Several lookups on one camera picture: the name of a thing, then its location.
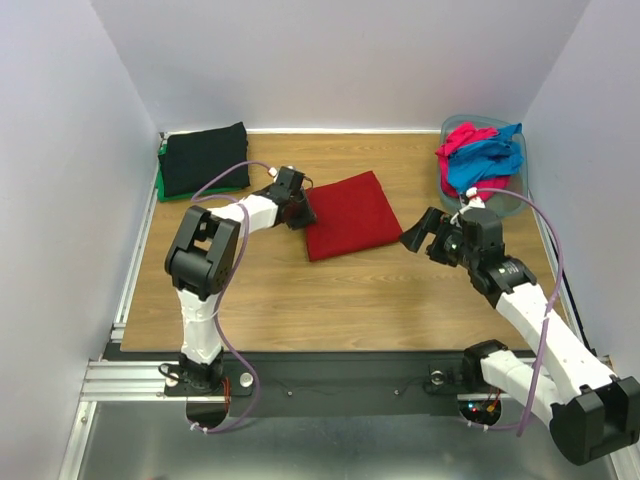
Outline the red t-shirt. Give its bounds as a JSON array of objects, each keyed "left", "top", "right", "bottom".
[{"left": 305, "top": 171, "right": 402, "bottom": 262}]

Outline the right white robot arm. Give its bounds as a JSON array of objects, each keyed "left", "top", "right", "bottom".
[{"left": 399, "top": 206, "right": 639, "bottom": 465}]

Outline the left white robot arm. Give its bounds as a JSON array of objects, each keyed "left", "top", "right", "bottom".
[{"left": 159, "top": 166, "right": 317, "bottom": 396}]

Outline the grey plastic basket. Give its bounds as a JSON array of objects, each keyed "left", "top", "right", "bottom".
[{"left": 434, "top": 114, "right": 531, "bottom": 219}]

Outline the folded black t-shirt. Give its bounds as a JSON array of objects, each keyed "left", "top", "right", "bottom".
[{"left": 159, "top": 122, "right": 248, "bottom": 195}]

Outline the blue t-shirt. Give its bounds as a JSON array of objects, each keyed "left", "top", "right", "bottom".
[{"left": 447, "top": 123, "right": 524, "bottom": 193}]

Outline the pink t-shirt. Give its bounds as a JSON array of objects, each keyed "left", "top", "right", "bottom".
[{"left": 435, "top": 122, "right": 510, "bottom": 201}]

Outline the folded green t-shirt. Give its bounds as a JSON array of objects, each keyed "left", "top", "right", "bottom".
[{"left": 155, "top": 139, "right": 239, "bottom": 203}]

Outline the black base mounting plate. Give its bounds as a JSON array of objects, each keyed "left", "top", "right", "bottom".
[{"left": 166, "top": 350, "right": 495, "bottom": 418}]

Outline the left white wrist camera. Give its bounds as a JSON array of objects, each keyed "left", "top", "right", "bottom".
[{"left": 267, "top": 166, "right": 294, "bottom": 181}]

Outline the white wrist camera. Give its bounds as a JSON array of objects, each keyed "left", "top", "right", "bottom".
[
  {"left": 267, "top": 166, "right": 294, "bottom": 181},
  {"left": 460, "top": 187, "right": 486, "bottom": 212}
]

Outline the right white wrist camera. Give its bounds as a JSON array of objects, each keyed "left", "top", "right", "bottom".
[{"left": 460, "top": 187, "right": 486, "bottom": 212}]

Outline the aluminium frame rail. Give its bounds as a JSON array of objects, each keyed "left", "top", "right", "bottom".
[{"left": 59, "top": 184, "right": 171, "bottom": 480}]

